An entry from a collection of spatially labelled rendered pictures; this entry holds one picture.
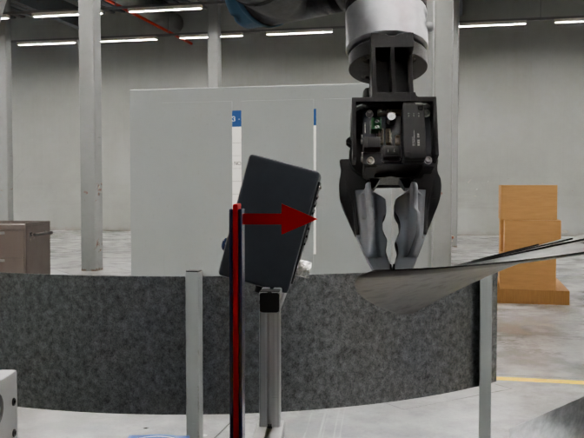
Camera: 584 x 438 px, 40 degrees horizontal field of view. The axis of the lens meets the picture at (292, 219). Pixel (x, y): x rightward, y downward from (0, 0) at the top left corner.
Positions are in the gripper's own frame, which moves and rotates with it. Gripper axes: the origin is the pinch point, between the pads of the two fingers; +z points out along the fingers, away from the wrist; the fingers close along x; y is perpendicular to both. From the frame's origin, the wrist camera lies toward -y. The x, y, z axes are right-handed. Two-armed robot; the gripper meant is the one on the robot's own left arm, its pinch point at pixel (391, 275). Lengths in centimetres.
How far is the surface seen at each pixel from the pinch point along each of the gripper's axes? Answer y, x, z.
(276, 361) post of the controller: -46.8, -12.7, 3.4
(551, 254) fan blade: 12.4, 10.4, 0.8
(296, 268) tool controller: -50, -10, -11
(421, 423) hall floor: -355, 43, 8
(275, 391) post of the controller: -48, -13, 8
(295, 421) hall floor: -357, -21, 7
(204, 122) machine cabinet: -564, -107, -241
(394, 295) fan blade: -0.1, 0.3, 1.7
